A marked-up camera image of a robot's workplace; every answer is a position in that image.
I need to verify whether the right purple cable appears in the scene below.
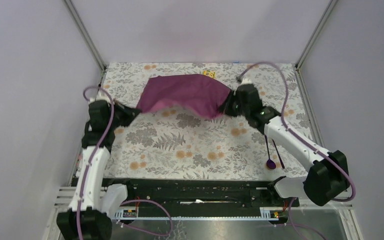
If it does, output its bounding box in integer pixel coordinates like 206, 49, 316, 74
236, 61, 357, 240

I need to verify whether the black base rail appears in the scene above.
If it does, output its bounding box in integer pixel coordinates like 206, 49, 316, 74
101, 178, 300, 218

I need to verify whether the right aluminium frame post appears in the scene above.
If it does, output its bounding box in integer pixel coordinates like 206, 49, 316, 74
295, 0, 339, 70

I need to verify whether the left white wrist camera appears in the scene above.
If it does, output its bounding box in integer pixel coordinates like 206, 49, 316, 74
88, 90, 114, 104

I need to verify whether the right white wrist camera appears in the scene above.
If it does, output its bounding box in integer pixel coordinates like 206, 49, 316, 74
236, 76, 253, 85

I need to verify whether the yellow patterned block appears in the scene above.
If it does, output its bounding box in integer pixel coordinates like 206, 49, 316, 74
202, 70, 216, 79

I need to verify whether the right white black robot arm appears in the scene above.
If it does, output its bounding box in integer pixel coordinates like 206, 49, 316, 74
219, 83, 356, 206

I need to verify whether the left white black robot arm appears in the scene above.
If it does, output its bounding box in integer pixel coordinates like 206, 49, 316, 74
56, 100, 141, 240

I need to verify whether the aluminium frame post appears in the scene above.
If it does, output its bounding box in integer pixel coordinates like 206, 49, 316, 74
295, 0, 339, 70
62, 0, 107, 72

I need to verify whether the floral tablecloth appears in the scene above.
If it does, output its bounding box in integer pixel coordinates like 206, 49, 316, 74
102, 62, 307, 181

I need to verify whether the purple cloth napkin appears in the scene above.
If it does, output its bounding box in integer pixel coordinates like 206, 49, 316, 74
136, 74, 232, 119

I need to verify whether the purple plastic spoon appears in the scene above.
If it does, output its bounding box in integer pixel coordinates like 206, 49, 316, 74
264, 134, 277, 170

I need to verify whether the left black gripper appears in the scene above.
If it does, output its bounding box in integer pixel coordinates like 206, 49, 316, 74
106, 98, 142, 130

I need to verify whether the left aluminium frame post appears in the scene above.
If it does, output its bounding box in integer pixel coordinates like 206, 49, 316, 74
62, 0, 107, 72

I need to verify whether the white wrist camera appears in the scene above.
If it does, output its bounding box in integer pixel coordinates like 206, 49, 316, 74
88, 90, 114, 104
236, 76, 253, 85

